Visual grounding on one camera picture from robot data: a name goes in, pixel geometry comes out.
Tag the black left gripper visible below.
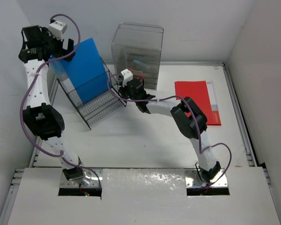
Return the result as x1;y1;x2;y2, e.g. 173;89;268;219
41;28;74;62

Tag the pink black highlighter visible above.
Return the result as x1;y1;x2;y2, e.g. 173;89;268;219
133;76;144;79

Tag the orange black highlighter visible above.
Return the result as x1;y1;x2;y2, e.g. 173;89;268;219
127;67;143;73

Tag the blue folder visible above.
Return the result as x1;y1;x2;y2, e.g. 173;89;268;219
50;38;108;105

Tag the clear plastic drawer organizer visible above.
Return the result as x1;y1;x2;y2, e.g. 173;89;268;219
111;22;164;90

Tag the black wire mesh shelf rack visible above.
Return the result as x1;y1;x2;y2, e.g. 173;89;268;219
57;61;127;129

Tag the red folder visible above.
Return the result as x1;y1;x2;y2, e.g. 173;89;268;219
175;81;222;126

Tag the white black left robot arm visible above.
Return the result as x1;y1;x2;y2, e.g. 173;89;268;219
18;26;85;183

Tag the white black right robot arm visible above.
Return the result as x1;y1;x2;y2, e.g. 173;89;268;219
119;78;221;183

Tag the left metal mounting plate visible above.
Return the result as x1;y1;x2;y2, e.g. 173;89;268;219
59;168;103;188

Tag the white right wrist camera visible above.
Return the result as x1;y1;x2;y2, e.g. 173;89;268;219
120;69;133;87

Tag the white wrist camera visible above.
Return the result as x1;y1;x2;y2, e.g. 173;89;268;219
120;69;133;87
48;21;67;40

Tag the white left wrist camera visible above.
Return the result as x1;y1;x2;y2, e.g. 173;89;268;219
48;21;67;40

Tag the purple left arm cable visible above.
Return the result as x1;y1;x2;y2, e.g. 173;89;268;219
20;14;103;189

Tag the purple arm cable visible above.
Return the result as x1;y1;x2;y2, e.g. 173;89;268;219
107;74;232;188
20;14;103;189

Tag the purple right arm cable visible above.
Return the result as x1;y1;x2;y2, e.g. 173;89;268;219
107;74;232;188

